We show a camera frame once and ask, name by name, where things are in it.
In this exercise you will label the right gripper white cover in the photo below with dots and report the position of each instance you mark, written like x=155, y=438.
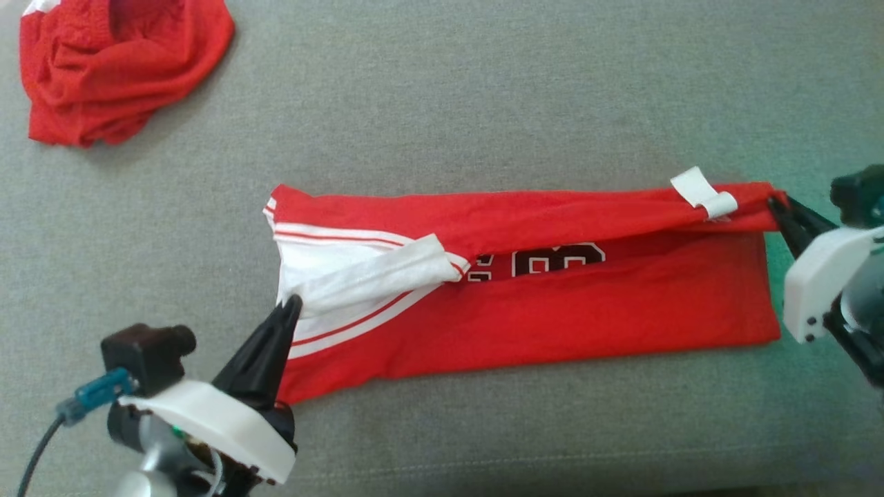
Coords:
x=825, y=283

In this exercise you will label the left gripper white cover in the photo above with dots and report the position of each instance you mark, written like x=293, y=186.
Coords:
x=214, y=424

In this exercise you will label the red white printed jersey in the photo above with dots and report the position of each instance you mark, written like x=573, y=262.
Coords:
x=552, y=310

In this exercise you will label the red mesh shorts white stripe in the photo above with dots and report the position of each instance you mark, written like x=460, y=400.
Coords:
x=117, y=69

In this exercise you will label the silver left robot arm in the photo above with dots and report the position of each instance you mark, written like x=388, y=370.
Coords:
x=155, y=462

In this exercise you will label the grey fabric sofa seat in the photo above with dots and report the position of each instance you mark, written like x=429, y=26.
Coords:
x=483, y=90

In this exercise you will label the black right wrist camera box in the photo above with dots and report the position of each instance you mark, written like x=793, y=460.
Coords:
x=860, y=197

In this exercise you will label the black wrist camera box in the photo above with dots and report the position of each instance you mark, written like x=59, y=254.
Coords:
x=860, y=197
x=145, y=355

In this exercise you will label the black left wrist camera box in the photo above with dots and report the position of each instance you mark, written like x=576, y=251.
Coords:
x=145, y=355

